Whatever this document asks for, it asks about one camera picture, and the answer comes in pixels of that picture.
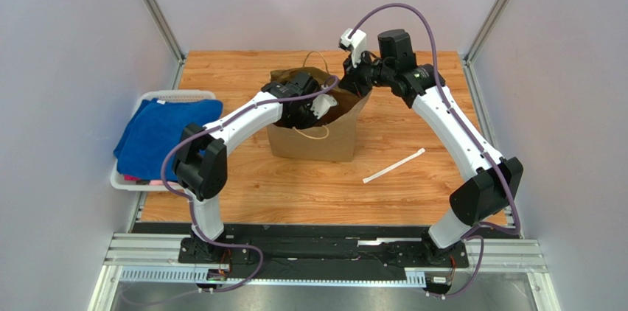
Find pink cloth in basket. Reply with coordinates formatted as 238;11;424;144
122;175;163;186

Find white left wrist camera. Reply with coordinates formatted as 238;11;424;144
310;94;338;119

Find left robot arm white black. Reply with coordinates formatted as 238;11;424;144
164;72;339;248

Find white plastic basket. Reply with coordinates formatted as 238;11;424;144
110;89;216;192

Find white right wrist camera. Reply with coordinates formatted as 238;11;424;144
338;28;367;68

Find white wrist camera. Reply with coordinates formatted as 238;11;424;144
338;28;367;68
310;94;338;119

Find aluminium frame rail front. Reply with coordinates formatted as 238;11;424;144
88;223;560;310

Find blue folded cloth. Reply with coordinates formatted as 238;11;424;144
114;99;223;181

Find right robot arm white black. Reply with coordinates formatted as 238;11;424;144
339;29;523;249

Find white paper straw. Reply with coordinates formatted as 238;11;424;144
362;148;425;184

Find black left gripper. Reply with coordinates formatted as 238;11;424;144
284;102;331;150

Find brown paper bag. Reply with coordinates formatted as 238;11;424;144
267;86;369;162

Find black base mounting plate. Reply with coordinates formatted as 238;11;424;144
131;223;470;282

